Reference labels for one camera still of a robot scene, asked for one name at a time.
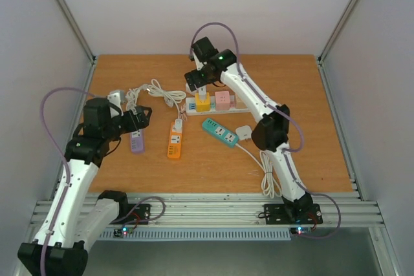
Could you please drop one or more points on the small white usb charger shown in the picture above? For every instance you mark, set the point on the small white usb charger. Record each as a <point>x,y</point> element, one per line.
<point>178,125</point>

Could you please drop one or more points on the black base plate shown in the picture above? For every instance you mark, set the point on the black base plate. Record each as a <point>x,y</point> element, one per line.
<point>142,212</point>
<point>275,214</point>

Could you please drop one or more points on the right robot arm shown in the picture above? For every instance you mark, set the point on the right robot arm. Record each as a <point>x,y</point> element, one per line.
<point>271,134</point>

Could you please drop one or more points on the yellow cube socket adapter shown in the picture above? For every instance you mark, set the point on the yellow cube socket adapter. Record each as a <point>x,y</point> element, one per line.
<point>202,102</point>

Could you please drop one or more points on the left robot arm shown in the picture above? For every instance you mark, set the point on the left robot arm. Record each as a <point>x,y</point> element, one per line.
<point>62,243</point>

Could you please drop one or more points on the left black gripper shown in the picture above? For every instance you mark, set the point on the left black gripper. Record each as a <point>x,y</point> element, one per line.
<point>143,121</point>

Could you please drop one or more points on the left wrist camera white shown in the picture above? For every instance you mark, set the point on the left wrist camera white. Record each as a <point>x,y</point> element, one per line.
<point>116,99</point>

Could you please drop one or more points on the white round plug charger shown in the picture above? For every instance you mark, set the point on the white round plug charger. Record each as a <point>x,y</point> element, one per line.
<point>244,132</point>

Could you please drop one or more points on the grey slotted cable duct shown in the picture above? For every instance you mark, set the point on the grey slotted cable duct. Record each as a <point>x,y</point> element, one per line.
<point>197,234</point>

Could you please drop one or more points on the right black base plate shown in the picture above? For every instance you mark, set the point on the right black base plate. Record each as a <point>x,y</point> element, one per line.
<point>275,214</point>

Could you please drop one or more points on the white square charger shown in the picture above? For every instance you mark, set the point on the white square charger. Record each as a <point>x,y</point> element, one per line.
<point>202,93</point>

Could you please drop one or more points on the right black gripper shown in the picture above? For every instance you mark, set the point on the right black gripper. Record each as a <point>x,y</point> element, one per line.
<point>196,79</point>

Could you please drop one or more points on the pink cube socket adapter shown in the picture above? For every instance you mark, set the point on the pink cube socket adapter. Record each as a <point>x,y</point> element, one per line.
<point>222,101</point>

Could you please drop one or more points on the purple power strip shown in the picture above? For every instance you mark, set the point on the purple power strip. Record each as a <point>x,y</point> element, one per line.
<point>137,142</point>

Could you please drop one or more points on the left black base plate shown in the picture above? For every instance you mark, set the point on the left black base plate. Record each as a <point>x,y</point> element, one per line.
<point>142,212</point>

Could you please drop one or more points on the orange power strip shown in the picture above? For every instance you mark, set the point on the orange power strip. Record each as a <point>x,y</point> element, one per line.
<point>174,144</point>

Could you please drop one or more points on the teal power strip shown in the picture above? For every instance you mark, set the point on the teal power strip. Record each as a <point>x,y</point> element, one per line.
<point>220,132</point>

